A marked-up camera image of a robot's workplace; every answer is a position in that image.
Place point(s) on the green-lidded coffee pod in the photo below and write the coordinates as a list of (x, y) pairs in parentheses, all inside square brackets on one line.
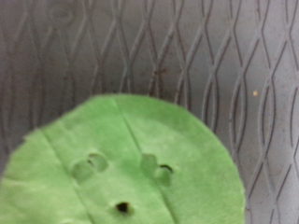
[(124, 155)]

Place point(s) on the white two-tier turntable shelf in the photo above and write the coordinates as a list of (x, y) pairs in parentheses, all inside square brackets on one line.
[(187, 46)]

